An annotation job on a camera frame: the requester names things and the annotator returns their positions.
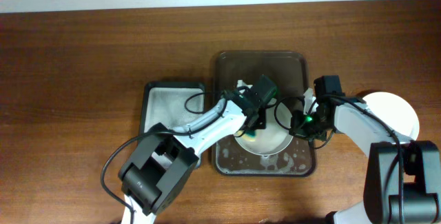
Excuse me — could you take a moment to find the cream white plate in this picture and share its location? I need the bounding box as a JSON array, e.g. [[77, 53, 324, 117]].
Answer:
[[362, 92, 420, 140]]

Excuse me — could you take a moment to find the brown serving tray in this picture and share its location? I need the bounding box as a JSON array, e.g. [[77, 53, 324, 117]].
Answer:
[[212, 51, 316, 177]]

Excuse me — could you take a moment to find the pale green plate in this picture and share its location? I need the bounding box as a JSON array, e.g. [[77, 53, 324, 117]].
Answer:
[[234, 103, 293, 156]]

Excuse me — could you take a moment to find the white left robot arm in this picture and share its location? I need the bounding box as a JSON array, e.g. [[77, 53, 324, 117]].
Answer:
[[118, 85, 276, 223]]

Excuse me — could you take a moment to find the green yellow sponge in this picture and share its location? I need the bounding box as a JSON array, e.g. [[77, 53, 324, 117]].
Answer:
[[240, 130, 256, 142]]

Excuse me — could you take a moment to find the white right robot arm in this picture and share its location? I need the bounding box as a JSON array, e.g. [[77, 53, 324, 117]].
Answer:
[[289, 94, 440, 224]]

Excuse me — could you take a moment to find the small black sponge tray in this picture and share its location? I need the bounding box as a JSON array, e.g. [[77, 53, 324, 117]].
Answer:
[[139, 81, 205, 134]]

